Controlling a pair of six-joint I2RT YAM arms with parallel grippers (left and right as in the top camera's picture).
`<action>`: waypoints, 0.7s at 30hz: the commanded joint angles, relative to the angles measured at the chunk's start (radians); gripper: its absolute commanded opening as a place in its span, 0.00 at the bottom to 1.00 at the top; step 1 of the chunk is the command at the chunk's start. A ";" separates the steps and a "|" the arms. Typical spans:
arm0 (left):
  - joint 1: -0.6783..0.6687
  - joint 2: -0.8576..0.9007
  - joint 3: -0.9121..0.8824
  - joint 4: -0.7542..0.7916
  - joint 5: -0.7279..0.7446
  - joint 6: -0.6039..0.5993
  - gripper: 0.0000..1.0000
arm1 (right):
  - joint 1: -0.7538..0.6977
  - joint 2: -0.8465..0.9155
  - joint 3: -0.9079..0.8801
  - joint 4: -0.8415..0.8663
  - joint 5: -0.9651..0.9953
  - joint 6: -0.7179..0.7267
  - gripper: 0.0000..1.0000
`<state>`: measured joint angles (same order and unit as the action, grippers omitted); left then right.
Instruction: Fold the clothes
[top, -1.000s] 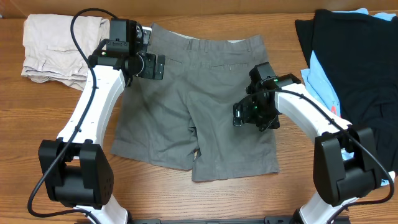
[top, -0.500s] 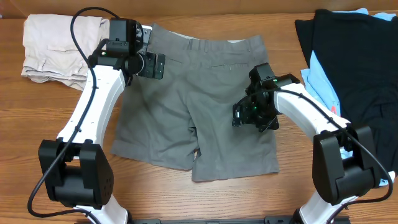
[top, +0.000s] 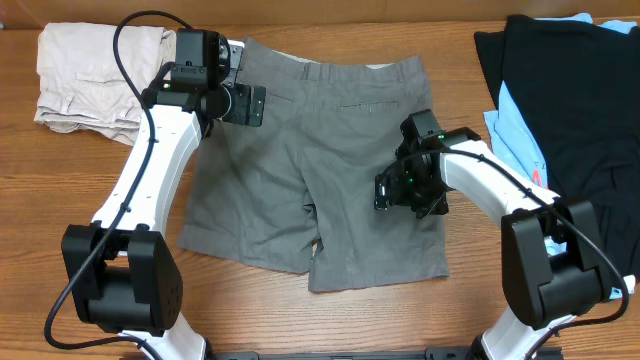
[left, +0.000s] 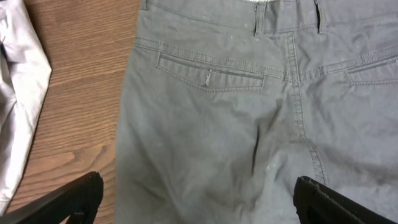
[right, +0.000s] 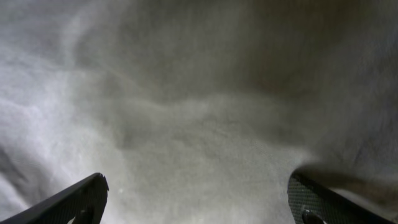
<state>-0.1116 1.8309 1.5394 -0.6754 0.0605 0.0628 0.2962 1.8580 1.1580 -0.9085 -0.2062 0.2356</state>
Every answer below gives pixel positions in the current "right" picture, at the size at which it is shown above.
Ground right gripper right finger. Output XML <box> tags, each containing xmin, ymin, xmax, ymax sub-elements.
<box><xmin>287</xmin><ymin>172</ymin><xmax>394</xmax><ymax>224</ymax></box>

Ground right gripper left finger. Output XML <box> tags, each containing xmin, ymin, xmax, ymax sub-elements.
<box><xmin>1</xmin><ymin>173</ymin><xmax>109</xmax><ymax>224</ymax></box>

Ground grey shorts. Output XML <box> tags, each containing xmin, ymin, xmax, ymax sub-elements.
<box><xmin>1</xmin><ymin>0</ymin><xmax>397</xmax><ymax>223</ymax></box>

